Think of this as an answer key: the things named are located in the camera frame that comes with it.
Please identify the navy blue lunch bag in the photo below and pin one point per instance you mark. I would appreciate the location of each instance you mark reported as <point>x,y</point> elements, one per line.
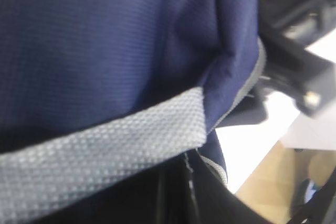
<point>109,108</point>

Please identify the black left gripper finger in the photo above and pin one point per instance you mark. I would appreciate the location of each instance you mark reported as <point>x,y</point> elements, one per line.
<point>286,28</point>

